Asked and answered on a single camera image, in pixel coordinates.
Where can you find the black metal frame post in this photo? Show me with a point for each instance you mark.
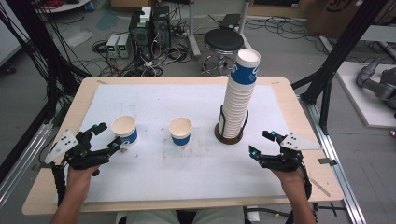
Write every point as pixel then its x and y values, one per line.
pixel 342 46

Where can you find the blue banded paper cup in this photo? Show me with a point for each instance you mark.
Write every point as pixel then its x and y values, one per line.
pixel 126 132
pixel 180 133

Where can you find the white platform board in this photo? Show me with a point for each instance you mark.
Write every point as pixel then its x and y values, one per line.
pixel 361 105

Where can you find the thin wooden stick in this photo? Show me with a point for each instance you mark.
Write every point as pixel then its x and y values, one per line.
pixel 320 187

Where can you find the aluminium rail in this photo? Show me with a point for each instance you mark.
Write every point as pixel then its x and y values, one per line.
pixel 21 171
pixel 342 183

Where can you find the black computer tower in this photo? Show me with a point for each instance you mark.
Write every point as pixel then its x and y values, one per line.
pixel 161 28
pixel 140 34

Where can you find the cardboard box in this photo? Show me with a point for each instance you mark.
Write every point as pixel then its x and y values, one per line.
pixel 330 18

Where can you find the stack of paper cups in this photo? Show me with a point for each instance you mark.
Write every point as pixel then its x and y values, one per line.
pixel 238 99

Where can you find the person's left hand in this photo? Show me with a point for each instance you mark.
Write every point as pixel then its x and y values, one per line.
pixel 81 182

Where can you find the grey bench power supply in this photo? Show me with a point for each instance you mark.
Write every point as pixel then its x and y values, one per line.
pixel 112 45
pixel 124 45

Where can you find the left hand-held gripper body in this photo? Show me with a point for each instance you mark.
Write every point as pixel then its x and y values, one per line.
pixel 85 155

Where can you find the person's light pants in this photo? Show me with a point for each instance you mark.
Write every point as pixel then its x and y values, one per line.
pixel 218 216

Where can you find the dark brown cup holder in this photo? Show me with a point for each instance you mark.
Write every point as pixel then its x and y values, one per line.
pixel 229 141

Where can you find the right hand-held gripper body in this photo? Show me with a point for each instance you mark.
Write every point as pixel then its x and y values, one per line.
pixel 280 160

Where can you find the black round stool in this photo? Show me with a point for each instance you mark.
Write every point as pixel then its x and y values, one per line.
pixel 221 40

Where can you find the person's right hand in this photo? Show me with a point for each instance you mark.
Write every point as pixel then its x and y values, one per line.
pixel 291 182

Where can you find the white desk leg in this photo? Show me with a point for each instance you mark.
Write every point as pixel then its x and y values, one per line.
pixel 193 37

